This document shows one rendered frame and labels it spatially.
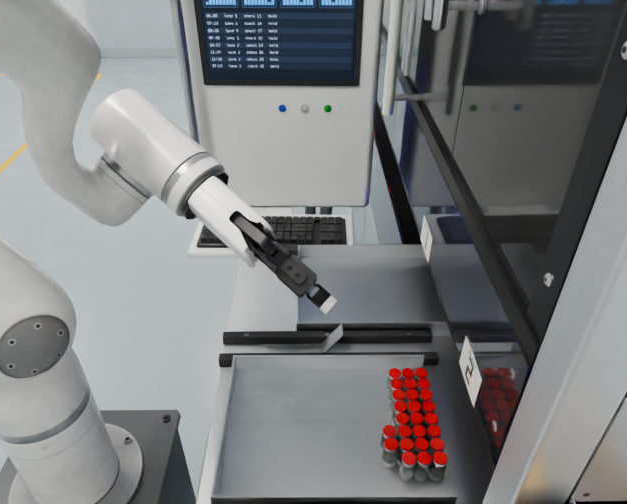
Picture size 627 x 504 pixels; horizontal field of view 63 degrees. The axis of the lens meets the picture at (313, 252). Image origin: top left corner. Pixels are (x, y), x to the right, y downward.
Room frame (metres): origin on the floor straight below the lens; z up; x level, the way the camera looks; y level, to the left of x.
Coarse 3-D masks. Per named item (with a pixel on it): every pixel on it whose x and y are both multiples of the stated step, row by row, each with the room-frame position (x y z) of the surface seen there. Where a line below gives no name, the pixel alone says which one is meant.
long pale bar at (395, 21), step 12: (396, 0) 1.08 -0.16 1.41; (396, 12) 1.08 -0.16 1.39; (396, 24) 1.08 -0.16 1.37; (396, 36) 1.08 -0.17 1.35; (396, 48) 1.08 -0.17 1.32; (396, 60) 1.08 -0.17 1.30; (396, 72) 1.09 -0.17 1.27; (384, 84) 1.09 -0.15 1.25; (384, 96) 1.09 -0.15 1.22; (396, 96) 1.09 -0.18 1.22; (408, 96) 1.09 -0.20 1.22; (420, 96) 1.09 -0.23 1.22; (384, 108) 1.09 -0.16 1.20
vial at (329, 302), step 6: (312, 288) 0.47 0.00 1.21; (318, 288) 0.47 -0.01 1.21; (306, 294) 0.47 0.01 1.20; (312, 294) 0.46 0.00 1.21; (318, 294) 0.46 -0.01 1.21; (324, 294) 0.46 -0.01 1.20; (330, 294) 0.47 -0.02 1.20; (312, 300) 0.46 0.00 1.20; (318, 300) 0.46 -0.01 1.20; (324, 300) 0.46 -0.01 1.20; (330, 300) 0.46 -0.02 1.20; (336, 300) 0.46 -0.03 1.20; (318, 306) 0.46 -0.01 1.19; (324, 306) 0.45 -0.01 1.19; (330, 306) 0.45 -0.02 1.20; (324, 312) 0.45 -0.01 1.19
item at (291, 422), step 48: (240, 384) 0.59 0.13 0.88; (288, 384) 0.59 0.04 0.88; (336, 384) 0.59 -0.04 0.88; (384, 384) 0.59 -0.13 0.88; (240, 432) 0.50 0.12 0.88; (288, 432) 0.50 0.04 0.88; (336, 432) 0.50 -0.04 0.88; (240, 480) 0.42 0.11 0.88; (288, 480) 0.42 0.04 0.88; (336, 480) 0.42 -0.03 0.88; (384, 480) 0.42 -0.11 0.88; (432, 480) 0.42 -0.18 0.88
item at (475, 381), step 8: (464, 344) 0.54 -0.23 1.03; (464, 352) 0.54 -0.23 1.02; (464, 360) 0.53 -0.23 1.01; (472, 360) 0.50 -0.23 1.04; (464, 368) 0.52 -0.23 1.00; (464, 376) 0.52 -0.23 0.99; (472, 376) 0.49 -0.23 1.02; (480, 376) 0.47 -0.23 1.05; (472, 384) 0.48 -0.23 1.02; (480, 384) 0.46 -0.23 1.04; (472, 392) 0.48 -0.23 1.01; (472, 400) 0.47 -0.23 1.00
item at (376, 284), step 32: (320, 256) 0.97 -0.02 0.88; (352, 256) 0.97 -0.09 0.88; (384, 256) 0.97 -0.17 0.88; (416, 256) 0.97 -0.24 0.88; (352, 288) 0.86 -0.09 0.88; (384, 288) 0.86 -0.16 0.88; (416, 288) 0.86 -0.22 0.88; (320, 320) 0.76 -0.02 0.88; (352, 320) 0.76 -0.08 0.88; (384, 320) 0.76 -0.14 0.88; (416, 320) 0.76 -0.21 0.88
